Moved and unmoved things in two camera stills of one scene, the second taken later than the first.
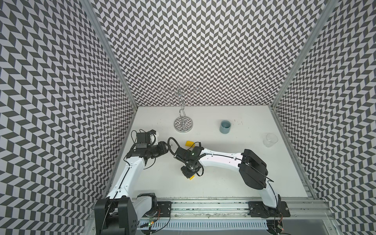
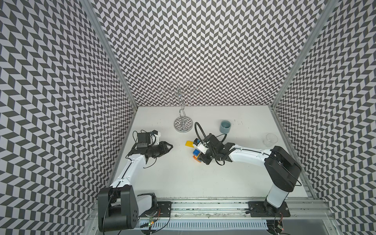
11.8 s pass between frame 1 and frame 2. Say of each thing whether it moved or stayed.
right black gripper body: moved
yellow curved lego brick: stayed
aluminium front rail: stayed
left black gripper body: stayed
